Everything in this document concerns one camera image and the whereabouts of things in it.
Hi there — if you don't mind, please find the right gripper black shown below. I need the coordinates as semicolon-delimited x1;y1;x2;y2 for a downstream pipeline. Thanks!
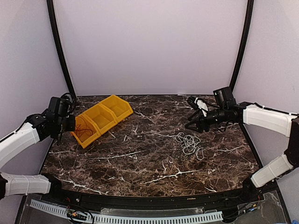
185;106;228;133

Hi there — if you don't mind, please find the dark red cable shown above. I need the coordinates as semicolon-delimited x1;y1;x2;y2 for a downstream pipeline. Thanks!
75;116;94;138

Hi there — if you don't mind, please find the white cable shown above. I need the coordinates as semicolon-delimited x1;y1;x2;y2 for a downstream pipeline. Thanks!
172;132;207;161

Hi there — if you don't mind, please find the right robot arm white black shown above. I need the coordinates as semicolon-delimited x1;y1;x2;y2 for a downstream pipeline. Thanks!
185;87;299;203

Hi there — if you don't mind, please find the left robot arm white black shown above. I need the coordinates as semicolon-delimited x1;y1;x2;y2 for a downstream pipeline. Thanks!
0;93;76;203

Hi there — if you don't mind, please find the left yellow plastic bin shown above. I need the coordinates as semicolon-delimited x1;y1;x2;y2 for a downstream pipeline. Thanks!
71;115;101;148

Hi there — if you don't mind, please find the yellow plastic bin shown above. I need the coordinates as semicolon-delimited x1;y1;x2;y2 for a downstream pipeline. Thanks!
100;95;133;122
71;115;101;148
83;103;118;135

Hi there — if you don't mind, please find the middle yellow plastic bin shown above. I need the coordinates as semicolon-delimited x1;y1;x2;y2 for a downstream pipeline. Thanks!
83;103;118;135

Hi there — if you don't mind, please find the right yellow plastic bin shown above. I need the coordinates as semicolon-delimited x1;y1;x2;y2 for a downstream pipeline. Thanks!
100;95;133;122

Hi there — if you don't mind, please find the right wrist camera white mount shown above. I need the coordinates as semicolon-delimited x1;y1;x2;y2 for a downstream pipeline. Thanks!
187;96;209;117

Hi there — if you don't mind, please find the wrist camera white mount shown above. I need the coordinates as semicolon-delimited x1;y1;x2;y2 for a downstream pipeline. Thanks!
187;96;209;117
61;92;77;111

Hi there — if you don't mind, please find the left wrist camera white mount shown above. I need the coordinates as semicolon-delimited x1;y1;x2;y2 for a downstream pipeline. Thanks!
61;92;77;111

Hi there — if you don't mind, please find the white slotted cable duct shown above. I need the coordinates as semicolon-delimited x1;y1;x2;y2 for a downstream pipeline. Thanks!
30;200;223;224

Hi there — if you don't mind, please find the small circuit board with wires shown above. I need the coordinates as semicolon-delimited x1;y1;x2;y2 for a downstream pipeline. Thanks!
66;208;88;221

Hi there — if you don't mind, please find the black front rail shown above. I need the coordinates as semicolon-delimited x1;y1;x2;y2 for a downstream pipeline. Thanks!
42;188;264;212

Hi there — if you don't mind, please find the right black frame post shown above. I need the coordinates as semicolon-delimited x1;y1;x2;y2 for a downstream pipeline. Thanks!
229;0;255;91

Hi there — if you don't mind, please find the black frame post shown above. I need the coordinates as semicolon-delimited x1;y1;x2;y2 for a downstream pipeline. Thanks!
229;0;255;91
46;0;76;97

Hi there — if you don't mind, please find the left black frame post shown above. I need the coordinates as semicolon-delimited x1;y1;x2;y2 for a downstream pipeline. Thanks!
46;0;76;97

